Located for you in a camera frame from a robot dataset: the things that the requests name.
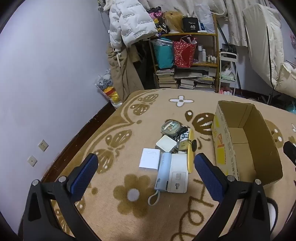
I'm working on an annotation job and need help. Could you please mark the plush toys in plastic bag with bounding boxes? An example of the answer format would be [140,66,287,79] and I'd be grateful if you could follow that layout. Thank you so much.
[96,68,123,109]

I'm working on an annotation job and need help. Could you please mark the white puffer jacket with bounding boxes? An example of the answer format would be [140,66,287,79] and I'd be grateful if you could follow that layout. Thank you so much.
[109,0,159,50]

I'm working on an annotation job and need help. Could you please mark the beige coat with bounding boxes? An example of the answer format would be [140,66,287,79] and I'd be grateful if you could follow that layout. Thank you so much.
[107,44,145,101]

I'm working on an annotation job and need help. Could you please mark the white plastic bag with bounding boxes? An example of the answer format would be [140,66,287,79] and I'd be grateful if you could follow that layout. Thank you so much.
[196,5,215,33]

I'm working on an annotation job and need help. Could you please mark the beige butterfly-patterned rug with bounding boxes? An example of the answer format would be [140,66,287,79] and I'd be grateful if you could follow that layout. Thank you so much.
[39,89,296,241]

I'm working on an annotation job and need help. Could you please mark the white trolley cart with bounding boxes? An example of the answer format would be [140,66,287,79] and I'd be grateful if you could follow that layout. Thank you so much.
[218,51,238,95]

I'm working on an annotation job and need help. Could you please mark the white rectangular device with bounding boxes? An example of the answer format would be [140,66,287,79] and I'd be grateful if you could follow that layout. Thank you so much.
[166,153,189,193]

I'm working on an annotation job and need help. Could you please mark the printed cardboard box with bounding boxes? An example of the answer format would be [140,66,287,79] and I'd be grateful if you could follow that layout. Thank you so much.
[211,100,283,186]

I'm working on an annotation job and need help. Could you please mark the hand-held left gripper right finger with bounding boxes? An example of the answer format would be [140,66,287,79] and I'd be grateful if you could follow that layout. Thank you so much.
[192,153,278,241]

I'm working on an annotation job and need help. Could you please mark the black box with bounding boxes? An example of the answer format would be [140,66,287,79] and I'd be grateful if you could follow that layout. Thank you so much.
[182,17,200,33]

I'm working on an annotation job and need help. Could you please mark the red patterned bag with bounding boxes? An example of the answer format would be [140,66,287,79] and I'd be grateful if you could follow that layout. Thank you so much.
[172,35,197,68]

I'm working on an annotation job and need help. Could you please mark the stack of books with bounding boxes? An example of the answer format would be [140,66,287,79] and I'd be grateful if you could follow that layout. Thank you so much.
[155,68,216,92]

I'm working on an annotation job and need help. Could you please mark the row of cosmetic bottles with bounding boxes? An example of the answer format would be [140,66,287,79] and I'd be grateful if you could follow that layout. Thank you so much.
[198,46,218,63]

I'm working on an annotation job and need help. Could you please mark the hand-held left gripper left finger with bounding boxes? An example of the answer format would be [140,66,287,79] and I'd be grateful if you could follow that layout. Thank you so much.
[22,153,102,241]

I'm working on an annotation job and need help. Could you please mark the white power bank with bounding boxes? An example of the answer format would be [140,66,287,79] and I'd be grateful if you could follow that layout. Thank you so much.
[139,148,161,172]

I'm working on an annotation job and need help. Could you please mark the colourful printed cloth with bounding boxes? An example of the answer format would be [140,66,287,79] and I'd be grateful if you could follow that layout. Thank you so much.
[146,7,167,33]

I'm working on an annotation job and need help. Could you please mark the teal bag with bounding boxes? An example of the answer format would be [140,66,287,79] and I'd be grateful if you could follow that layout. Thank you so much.
[153,38,174,69]

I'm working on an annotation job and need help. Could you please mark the wooden shelf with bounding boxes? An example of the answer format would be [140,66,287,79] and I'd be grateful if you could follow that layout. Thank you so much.
[148,14,220,93]

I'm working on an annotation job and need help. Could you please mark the light blue power bank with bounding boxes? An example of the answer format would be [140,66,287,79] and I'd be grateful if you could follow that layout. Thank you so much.
[148,152,172,206]

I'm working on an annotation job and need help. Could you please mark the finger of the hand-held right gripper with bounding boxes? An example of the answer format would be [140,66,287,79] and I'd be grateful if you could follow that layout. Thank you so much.
[283,140,296,166]

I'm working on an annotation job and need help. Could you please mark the blond wig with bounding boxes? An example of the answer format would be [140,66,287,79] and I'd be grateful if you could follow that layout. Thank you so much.
[162,10,185,33]

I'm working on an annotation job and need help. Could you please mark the white square charger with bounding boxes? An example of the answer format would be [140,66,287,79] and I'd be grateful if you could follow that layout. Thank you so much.
[155,135,177,153]

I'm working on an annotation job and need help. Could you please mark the cartoon-print earbuds case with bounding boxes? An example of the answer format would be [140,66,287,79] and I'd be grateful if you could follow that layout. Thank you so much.
[161,120,181,136]

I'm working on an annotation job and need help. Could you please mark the green oval remote control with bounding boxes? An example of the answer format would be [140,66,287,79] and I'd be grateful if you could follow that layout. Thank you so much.
[187,129,199,174]

